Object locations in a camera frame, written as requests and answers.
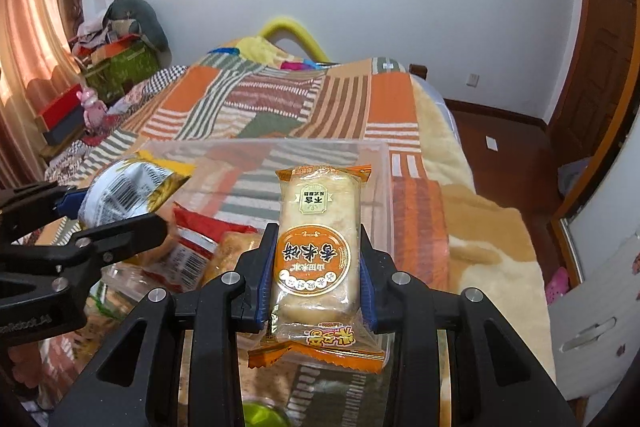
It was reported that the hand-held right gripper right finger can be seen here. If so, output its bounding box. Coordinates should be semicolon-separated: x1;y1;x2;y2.
358;224;592;427

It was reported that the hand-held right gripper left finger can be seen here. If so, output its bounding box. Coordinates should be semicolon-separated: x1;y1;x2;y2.
47;223;279;427

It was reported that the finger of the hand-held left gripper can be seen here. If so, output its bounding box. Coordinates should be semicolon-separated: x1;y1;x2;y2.
0;181;92;229
0;212;169;309

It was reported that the silver and yellow snack packet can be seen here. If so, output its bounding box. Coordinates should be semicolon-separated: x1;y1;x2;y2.
78;150;197;229

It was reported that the orange rice cake packet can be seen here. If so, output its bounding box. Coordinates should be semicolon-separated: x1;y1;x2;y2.
248;164;392;375

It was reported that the clear plastic box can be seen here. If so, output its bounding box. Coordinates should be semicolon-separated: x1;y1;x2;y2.
134;138;402;360

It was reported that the clear wrapped snack packet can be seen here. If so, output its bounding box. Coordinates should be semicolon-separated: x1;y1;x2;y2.
97;263;151;314

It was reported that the orange bread packet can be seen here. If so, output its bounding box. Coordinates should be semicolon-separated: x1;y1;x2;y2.
202;231;263;289

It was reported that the red and white snack packet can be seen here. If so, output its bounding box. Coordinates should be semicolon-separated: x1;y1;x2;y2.
150;206;222;294

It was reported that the dark grey box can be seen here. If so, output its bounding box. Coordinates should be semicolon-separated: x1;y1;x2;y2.
42;109;90;146

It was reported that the pink toy figure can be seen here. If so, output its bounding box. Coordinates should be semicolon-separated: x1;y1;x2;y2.
79;89;109;128

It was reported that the red flat box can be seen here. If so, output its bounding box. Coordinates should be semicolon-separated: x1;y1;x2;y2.
34;84;87;131

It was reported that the green round object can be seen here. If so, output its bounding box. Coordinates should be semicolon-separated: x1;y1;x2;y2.
243;398;292;427

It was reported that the cream fleece blanket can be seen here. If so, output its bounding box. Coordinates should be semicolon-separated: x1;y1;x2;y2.
409;73;557;390

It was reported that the green cardboard box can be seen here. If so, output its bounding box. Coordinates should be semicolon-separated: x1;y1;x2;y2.
81;41;162;104

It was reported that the pink striped curtain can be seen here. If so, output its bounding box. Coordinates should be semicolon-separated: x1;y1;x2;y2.
0;0;97;190

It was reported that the orange striped patchwork blanket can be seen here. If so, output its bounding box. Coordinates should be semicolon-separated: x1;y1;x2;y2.
30;56;451;414

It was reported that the pink slipper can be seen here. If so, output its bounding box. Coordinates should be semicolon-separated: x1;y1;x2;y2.
544;266;571;306

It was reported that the grey cloth pile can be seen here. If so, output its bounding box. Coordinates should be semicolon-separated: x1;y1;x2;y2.
102;0;172;60

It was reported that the yellow fluffy pillow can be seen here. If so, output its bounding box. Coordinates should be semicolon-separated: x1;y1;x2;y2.
219;35;288;68

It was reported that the purple basin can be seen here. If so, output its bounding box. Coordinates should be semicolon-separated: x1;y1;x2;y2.
556;158;592;198

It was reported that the wood framed white panel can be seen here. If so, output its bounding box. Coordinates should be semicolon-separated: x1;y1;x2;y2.
550;127;640;289

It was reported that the yellow tube headboard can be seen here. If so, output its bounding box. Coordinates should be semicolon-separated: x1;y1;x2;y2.
259;18;332;64

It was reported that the brown wooden door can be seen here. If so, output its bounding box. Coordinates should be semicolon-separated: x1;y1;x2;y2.
546;0;640;160

